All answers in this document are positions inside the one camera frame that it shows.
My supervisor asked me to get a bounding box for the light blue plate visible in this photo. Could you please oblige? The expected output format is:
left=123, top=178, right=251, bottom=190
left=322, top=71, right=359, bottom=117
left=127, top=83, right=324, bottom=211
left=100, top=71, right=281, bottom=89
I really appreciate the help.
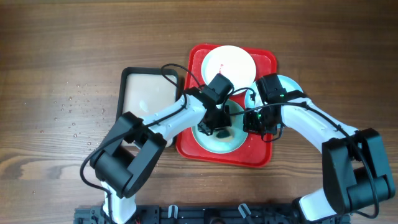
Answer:
left=244, top=75, right=304, bottom=129
left=192, top=115, right=248, bottom=154

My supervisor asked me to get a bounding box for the light blue plate front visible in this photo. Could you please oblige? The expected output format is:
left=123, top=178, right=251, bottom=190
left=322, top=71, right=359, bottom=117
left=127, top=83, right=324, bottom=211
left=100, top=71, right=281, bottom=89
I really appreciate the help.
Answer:
left=192, top=115, right=248, bottom=154

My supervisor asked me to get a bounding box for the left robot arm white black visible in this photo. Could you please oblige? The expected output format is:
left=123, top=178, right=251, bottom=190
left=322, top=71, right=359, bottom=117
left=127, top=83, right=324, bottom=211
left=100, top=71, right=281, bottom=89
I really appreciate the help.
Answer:
left=85, top=86, right=231, bottom=223

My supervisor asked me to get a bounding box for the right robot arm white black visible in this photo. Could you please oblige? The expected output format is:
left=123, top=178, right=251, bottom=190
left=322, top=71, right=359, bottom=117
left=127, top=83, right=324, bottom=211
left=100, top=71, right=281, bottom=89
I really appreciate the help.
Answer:
left=243, top=90, right=396, bottom=223

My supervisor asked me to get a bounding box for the black tray with soapy water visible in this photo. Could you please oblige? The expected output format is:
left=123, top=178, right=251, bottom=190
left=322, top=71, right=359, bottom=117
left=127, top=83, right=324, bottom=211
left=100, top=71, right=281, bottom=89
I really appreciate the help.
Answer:
left=115, top=67, right=180, bottom=148

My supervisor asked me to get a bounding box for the white plate with red stain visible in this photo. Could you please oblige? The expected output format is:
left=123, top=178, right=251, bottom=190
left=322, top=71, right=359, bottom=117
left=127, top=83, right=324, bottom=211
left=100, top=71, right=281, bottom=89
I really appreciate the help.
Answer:
left=201, top=45, right=256, bottom=90

